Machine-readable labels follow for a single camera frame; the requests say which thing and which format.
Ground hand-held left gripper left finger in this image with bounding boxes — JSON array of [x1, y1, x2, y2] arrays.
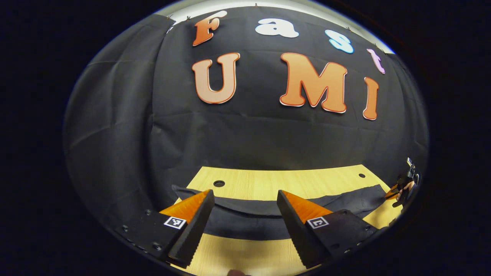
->
[[115, 189, 215, 269]]

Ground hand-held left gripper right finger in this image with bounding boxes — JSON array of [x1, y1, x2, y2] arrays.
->
[[277, 190, 384, 269]]

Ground dark grey jeans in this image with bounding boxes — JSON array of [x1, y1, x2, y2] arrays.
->
[[171, 184, 388, 241]]

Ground black backdrop cloth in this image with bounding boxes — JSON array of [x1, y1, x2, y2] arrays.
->
[[63, 4, 429, 230]]

